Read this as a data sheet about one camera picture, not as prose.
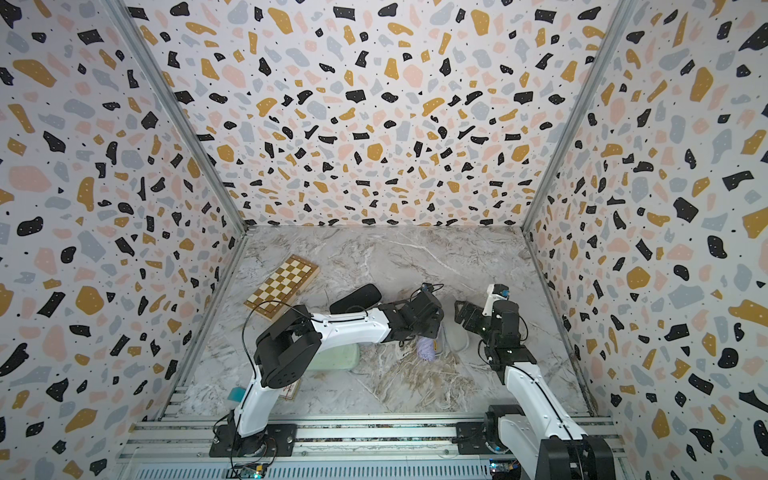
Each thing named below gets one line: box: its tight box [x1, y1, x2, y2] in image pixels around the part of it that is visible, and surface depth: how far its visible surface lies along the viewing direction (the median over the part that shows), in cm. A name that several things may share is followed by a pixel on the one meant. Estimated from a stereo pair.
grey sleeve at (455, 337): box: [441, 320, 469, 357], surface depth 92 cm
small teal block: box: [227, 387, 246, 403], surface depth 83 cm
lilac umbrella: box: [417, 336, 435, 361], surface depth 85 cm
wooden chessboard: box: [244, 254, 320, 321], surface depth 102 cm
